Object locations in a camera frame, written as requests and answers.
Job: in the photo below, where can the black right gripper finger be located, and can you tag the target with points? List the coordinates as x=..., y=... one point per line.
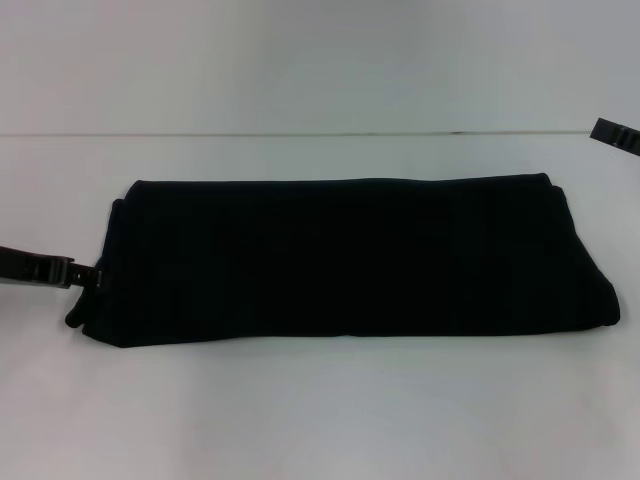
x=617, y=132

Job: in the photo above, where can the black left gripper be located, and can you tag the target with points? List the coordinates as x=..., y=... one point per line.
x=15, y=265

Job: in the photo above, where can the black t-shirt with white print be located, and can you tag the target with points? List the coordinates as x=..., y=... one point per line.
x=350, y=260

